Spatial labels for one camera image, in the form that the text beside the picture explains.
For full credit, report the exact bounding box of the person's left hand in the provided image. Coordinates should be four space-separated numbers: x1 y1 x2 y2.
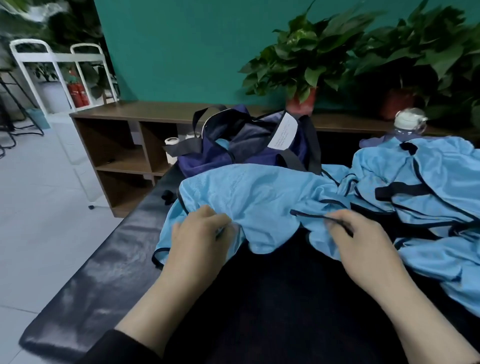
161 204 241 291

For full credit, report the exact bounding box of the person's right hand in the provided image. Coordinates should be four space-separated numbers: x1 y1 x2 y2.
324 208 414 301

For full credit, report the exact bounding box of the navy blue bag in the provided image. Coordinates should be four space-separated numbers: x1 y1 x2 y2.
163 105 324 179

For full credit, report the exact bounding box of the clear bottle silver cap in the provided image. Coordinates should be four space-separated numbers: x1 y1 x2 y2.
393 107 429 142

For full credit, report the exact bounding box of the person's left forearm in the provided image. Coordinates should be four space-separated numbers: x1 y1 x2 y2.
78 270 204 364

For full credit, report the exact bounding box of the person's right forearm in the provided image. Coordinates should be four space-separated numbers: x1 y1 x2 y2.
375 273 480 364

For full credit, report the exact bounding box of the small white-lidded jar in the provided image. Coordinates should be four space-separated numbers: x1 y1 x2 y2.
164 136 181 165

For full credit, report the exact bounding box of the black leather bench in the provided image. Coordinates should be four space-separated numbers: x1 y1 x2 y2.
18 135 480 364

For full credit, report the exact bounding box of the wooden shelf cabinet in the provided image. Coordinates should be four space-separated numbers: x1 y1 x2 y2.
69 101 480 219

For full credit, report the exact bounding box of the red bottle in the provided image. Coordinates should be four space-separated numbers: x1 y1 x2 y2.
67 81 91 108

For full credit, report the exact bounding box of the teal bucket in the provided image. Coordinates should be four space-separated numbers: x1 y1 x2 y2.
26 108 52 130

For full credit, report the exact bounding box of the green plant in red pot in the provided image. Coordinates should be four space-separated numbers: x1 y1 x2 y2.
240 3 380 117
352 0 480 125

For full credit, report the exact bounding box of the wooden top black stool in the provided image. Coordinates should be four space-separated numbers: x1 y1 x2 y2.
0 67 45 159

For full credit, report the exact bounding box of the white wheeled cart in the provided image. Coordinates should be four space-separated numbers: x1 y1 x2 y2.
9 39 121 211

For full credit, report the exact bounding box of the white metal rack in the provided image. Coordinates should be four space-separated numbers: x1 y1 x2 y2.
0 0 114 99

